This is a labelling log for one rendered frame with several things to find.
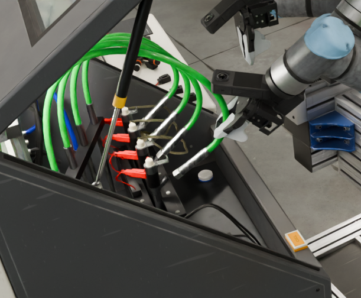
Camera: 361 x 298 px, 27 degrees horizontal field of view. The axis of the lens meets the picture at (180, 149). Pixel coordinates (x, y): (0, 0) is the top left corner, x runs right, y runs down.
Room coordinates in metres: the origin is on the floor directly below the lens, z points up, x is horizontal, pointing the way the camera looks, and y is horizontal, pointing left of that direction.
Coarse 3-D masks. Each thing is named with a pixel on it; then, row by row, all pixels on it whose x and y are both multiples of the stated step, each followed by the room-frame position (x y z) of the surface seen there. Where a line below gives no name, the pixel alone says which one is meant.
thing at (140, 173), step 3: (126, 171) 1.36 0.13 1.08; (129, 171) 1.36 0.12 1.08; (132, 171) 1.35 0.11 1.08; (135, 171) 1.35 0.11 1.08; (138, 171) 1.35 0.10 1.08; (141, 171) 1.34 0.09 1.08; (144, 171) 1.34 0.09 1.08; (126, 174) 1.36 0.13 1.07; (129, 174) 1.36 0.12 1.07; (132, 174) 1.35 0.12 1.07; (135, 174) 1.35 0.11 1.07; (138, 174) 1.34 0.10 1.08; (141, 174) 1.34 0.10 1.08; (144, 174) 1.34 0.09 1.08; (138, 177) 1.34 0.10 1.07; (141, 177) 1.34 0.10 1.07; (144, 177) 1.34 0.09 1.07
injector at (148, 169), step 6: (144, 168) 1.33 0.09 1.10; (150, 168) 1.32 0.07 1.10; (156, 168) 1.33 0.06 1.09; (150, 174) 1.32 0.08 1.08; (156, 174) 1.33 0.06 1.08; (150, 180) 1.32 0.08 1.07; (156, 180) 1.32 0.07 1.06; (162, 180) 1.34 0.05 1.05; (150, 186) 1.33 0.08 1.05; (156, 186) 1.32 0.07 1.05; (162, 186) 1.33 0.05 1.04; (156, 192) 1.33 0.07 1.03; (156, 198) 1.33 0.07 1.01; (156, 204) 1.33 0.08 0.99; (162, 204) 1.33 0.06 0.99
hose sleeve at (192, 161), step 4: (204, 148) 1.26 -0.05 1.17; (200, 152) 1.26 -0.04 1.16; (204, 152) 1.26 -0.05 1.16; (208, 152) 1.26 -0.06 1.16; (196, 156) 1.26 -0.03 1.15; (200, 156) 1.26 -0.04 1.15; (204, 156) 1.26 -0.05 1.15; (188, 160) 1.27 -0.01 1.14; (192, 160) 1.26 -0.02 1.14; (196, 160) 1.26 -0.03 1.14; (200, 160) 1.26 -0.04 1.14; (184, 164) 1.27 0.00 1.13; (188, 164) 1.26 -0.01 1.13; (192, 164) 1.26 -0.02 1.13; (196, 164) 1.26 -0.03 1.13; (180, 168) 1.27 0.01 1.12; (184, 168) 1.26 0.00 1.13; (188, 168) 1.26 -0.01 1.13; (180, 172) 1.26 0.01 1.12; (184, 172) 1.26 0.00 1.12
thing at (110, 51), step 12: (108, 48) 1.28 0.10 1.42; (120, 48) 1.28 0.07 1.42; (84, 60) 1.28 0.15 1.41; (168, 60) 1.26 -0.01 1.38; (192, 72) 1.26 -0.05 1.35; (204, 84) 1.26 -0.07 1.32; (48, 96) 1.29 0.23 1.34; (216, 96) 1.25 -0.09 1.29; (48, 108) 1.29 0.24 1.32; (48, 120) 1.29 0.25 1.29; (48, 132) 1.29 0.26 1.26; (48, 144) 1.29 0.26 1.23; (216, 144) 1.26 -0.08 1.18; (48, 156) 1.30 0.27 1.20
